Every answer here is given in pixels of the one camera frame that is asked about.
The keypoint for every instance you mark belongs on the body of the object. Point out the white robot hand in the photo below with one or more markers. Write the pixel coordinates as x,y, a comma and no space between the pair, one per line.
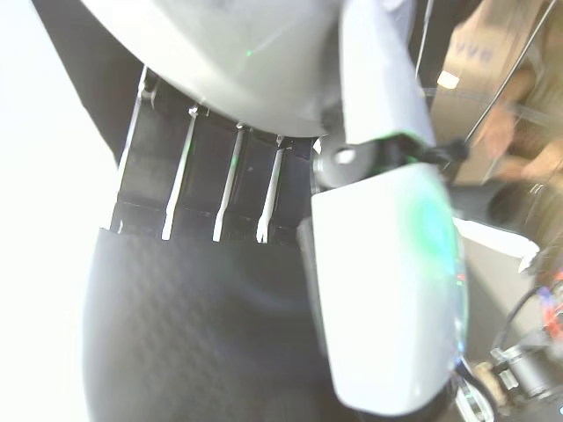
198,329

